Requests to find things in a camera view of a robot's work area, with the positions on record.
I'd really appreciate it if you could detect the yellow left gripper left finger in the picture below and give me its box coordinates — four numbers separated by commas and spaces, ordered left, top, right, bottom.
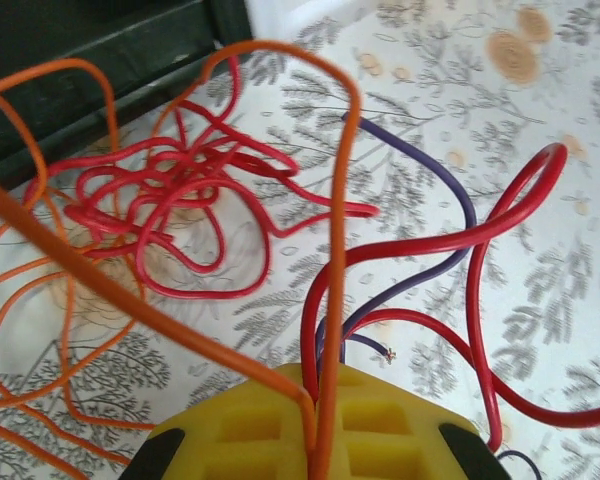
129, 363, 316, 480

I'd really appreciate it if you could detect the thick red cable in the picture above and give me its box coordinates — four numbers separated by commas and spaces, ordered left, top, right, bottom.
302, 142, 600, 451

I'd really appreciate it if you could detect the thin red cable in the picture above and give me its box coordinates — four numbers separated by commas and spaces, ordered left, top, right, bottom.
24, 54, 381, 301

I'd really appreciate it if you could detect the black plastic bin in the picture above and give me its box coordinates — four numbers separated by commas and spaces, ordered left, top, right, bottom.
0, 0, 254, 189

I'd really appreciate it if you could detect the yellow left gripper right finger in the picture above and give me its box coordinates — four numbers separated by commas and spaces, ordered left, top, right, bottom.
318, 361, 510, 480

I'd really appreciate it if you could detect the orange cable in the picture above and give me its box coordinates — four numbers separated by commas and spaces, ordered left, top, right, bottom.
0, 39, 364, 480

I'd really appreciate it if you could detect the purple cable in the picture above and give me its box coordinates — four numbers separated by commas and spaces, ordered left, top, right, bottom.
314, 112, 546, 480

